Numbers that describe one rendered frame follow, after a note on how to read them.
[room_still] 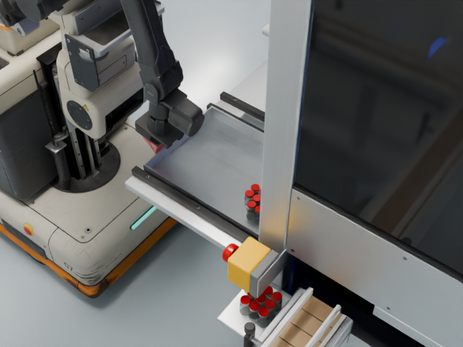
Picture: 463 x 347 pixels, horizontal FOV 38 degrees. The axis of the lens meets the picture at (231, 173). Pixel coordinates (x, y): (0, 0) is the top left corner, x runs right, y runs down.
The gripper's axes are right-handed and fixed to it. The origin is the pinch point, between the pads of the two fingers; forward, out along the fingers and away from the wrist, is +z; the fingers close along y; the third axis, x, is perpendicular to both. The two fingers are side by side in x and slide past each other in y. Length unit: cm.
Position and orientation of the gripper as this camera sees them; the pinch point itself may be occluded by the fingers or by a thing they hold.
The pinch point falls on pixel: (157, 150)
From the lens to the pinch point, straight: 162.9
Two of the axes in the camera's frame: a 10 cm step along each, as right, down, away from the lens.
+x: 6.1, -5.9, 5.4
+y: 7.8, 5.6, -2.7
